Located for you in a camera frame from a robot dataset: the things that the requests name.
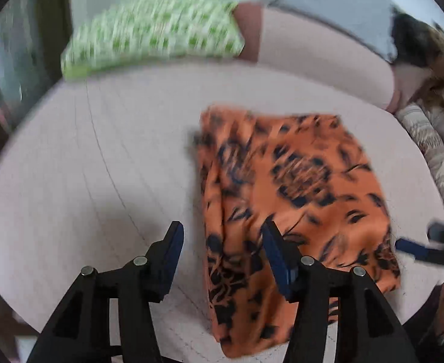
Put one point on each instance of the green patterned pillow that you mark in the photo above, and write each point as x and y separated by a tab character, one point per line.
150	30

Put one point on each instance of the beige pink sofa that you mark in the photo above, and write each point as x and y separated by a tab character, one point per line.
74	177

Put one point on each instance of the grey cloth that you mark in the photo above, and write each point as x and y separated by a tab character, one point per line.
320	3

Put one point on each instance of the brown furry blanket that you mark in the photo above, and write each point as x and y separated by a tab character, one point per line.
433	56

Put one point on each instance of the striped pillow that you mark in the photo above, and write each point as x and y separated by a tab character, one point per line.
429	140

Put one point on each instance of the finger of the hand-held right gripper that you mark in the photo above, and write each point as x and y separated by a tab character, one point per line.
410	247

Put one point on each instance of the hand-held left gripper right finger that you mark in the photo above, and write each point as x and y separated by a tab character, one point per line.
276	261

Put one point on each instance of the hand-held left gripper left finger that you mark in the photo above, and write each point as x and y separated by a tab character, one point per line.
171	261

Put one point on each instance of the orange black printed cloth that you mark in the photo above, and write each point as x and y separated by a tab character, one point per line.
301	181

